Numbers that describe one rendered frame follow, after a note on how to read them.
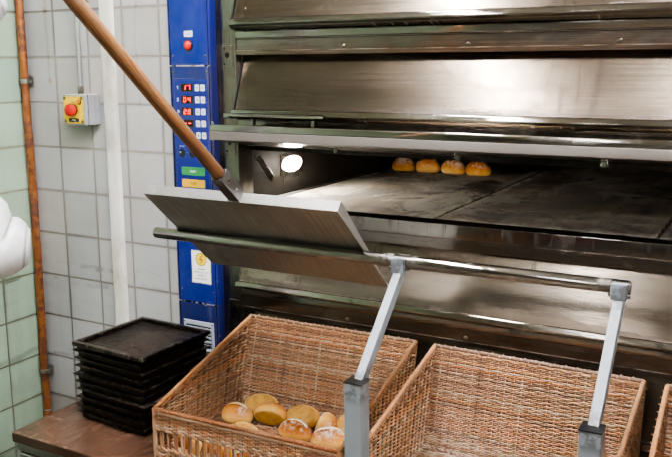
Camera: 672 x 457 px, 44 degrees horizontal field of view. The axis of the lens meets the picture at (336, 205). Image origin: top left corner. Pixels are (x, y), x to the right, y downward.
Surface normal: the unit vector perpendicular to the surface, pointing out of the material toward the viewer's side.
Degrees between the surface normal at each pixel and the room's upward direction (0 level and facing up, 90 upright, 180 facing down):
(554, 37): 90
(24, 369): 90
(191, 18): 90
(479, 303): 70
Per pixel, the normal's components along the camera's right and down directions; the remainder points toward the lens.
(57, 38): -0.48, 0.15
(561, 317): -0.45, -0.19
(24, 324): 0.88, 0.07
